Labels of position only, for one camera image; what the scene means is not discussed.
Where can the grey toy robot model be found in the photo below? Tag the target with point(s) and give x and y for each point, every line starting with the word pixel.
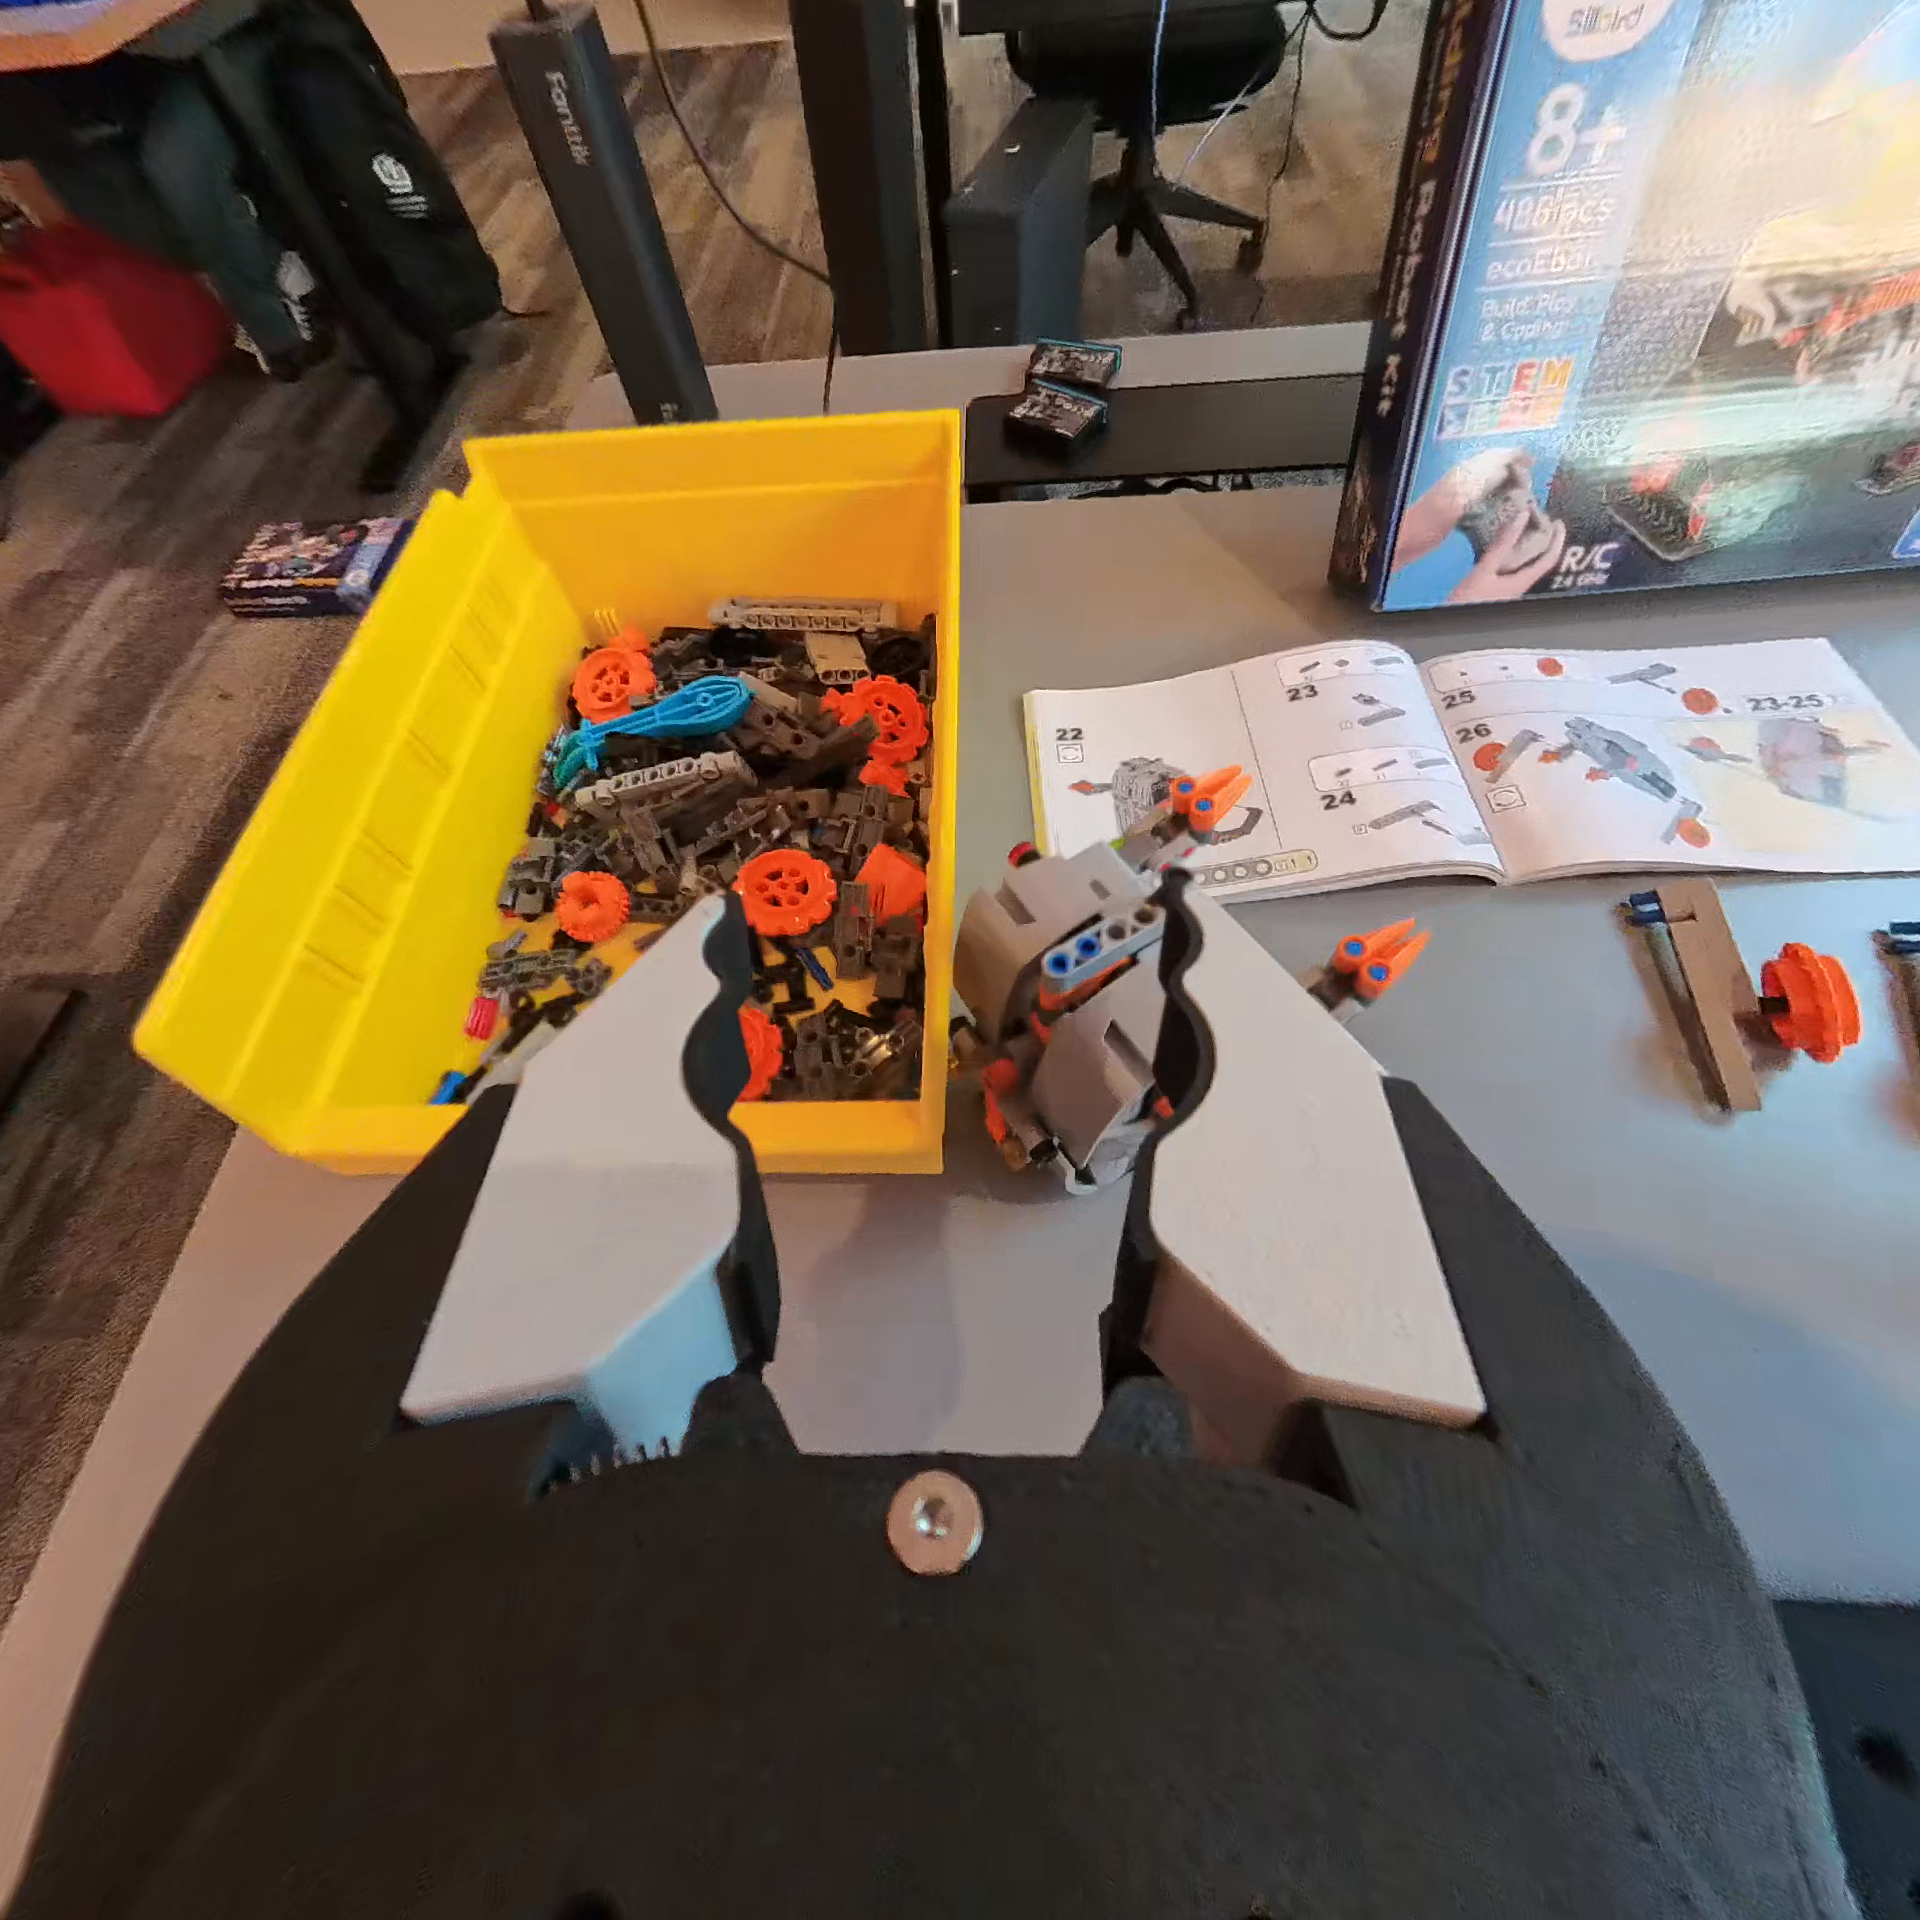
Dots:
pixel 1044 903

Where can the dark grey box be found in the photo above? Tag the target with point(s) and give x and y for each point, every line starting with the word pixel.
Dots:
pixel 1013 240

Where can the black perforated board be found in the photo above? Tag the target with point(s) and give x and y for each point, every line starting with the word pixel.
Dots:
pixel 1862 1724

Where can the instruction booklet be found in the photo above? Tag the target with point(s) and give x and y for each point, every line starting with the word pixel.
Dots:
pixel 1350 721

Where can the red bag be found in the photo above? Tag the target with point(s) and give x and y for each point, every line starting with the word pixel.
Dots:
pixel 106 323

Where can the blue plastic separator tool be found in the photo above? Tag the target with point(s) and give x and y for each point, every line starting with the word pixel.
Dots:
pixel 683 710

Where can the black mat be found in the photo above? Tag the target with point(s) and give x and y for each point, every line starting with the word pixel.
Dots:
pixel 1230 428

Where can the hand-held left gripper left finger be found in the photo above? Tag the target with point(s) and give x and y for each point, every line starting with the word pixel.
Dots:
pixel 600 1201

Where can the small printed box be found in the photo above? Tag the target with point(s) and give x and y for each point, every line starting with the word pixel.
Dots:
pixel 316 563

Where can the black office chair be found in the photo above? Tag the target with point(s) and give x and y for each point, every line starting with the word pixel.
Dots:
pixel 1156 61

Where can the dark grey post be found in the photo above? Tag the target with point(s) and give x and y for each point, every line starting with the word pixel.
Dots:
pixel 600 195

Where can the black desk leg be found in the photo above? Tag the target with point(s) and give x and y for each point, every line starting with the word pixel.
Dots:
pixel 862 166

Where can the brown beam orange wheel assembly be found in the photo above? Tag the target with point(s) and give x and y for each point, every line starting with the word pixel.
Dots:
pixel 1904 1004
pixel 1711 990

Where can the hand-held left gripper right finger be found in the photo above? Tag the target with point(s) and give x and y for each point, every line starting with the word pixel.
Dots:
pixel 1291 1201

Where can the yellow plastic bin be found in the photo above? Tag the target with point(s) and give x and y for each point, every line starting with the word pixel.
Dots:
pixel 722 495

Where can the pile of building pieces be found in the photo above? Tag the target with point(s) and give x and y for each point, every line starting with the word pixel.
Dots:
pixel 706 840

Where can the building kit box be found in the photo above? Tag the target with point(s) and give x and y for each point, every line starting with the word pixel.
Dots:
pixel 1652 301

